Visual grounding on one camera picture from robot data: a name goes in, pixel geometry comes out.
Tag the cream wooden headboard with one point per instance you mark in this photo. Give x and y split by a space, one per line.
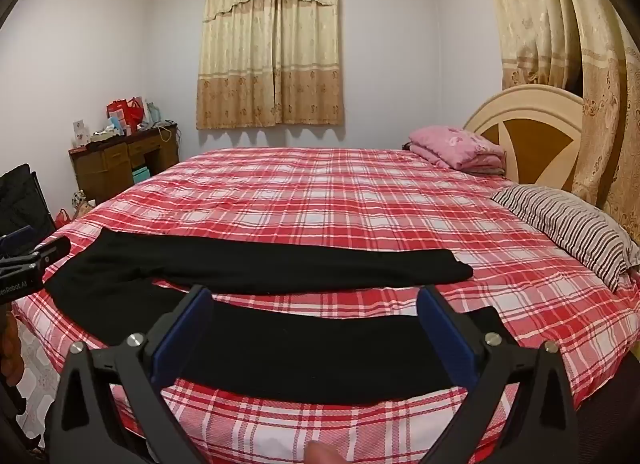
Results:
535 138

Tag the person's right hand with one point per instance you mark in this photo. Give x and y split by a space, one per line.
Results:
324 454

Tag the pink folded blanket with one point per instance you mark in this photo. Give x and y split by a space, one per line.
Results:
457 146

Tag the beige floral side curtain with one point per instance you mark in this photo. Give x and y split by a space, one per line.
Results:
565 43

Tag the white greeting card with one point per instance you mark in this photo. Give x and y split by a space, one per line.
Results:
80 131

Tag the teal box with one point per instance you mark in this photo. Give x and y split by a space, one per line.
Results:
141 173

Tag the black folding chair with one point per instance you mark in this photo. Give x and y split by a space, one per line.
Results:
22 204

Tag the black pants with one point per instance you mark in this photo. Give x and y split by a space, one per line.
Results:
310 359

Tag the beige window curtain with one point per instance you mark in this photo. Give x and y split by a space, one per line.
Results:
270 48

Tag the small red floor bag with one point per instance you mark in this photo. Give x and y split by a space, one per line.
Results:
62 218

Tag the person's left hand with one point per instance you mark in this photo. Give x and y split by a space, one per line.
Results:
9 354

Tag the striped pillow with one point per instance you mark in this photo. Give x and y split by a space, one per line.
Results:
575 229

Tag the light blue box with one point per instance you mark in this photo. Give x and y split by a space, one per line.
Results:
117 124

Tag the pale blue paper bag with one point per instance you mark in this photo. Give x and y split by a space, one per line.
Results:
152 111

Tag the red plaid bed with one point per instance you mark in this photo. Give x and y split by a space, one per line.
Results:
325 194

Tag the red gift bag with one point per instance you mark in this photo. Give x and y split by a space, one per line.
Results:
117 109
135 112

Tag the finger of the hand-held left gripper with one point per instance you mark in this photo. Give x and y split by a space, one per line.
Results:
52 249
15 239

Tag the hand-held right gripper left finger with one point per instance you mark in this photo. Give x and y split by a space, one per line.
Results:
182 344

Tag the brown wooden desk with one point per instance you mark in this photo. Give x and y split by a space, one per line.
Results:
110 163

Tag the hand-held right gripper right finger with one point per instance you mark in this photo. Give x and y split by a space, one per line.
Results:
445 339

